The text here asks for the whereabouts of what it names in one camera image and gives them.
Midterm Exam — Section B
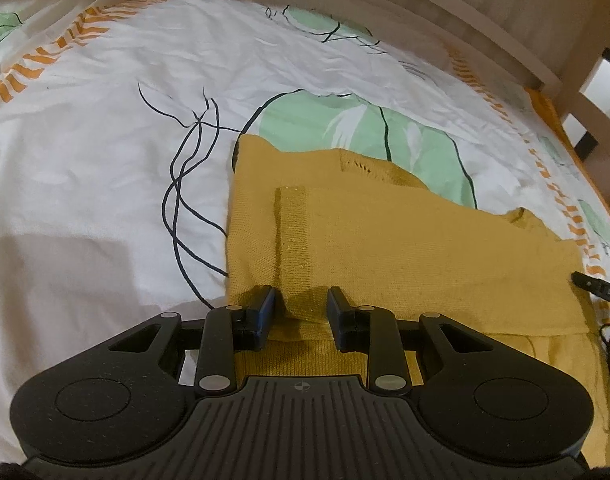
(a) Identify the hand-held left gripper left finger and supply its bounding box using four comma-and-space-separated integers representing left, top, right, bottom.
108, 285, 277, 394

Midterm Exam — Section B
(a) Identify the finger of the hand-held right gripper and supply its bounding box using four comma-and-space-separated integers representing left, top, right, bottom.
572, 270, 606, 297

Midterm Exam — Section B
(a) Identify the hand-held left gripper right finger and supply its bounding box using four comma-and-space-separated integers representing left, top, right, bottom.
326, 285, 502, 396

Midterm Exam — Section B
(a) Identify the yellow knitted sweater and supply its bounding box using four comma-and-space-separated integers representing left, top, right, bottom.
225, 134, 610, 469

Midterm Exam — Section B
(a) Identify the white printed blanket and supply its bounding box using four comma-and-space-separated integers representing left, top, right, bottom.
0, 0, 610, 463

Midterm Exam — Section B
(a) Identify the wooden bed frame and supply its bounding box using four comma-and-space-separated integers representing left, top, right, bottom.
195, 0, 610, 162

